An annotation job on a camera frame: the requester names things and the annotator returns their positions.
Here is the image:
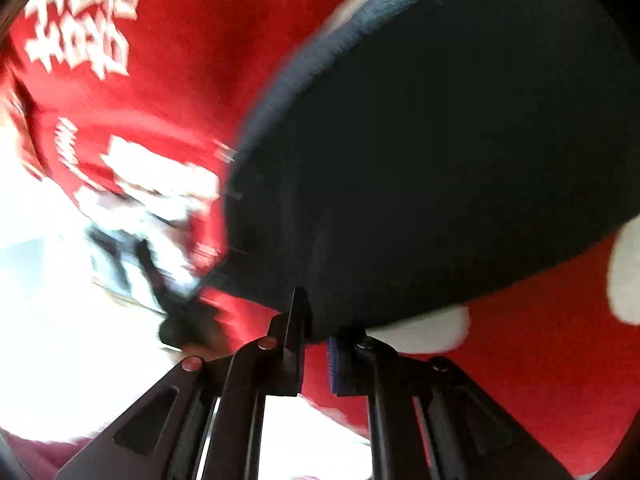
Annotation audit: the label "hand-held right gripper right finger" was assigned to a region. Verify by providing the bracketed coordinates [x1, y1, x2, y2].
[326, 332, 576, 480]

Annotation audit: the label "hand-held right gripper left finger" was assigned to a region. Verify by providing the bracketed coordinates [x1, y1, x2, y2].
[55, 287, 309, 480]

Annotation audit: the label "black pants with patterned waistband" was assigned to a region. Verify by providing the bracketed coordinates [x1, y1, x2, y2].
[222, 0, 640, 343]

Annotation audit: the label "person's maroon jacket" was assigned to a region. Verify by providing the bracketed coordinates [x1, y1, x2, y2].
[0, 431, 96, 480]

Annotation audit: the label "red printed blanket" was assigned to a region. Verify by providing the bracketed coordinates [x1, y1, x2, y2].
[0, 0, 640, 480]

